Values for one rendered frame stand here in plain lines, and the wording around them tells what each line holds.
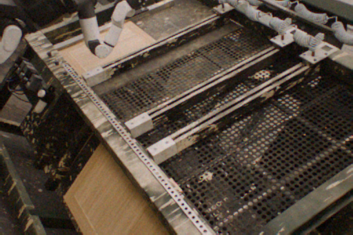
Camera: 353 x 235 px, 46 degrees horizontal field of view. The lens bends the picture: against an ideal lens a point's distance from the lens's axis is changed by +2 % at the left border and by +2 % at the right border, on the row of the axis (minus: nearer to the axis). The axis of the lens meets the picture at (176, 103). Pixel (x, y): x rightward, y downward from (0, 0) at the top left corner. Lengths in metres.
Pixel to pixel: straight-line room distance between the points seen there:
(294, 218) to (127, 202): 0.91
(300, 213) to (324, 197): 0.13
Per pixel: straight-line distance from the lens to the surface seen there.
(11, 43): 2.39
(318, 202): 1.74
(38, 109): 2.53
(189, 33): 2.69
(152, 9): 3.08
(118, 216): 2.25
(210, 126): 2.00
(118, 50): 2.72
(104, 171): 2.39
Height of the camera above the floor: 1.46
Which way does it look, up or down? 8 degrees down
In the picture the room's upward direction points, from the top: 35 degrees clockwise
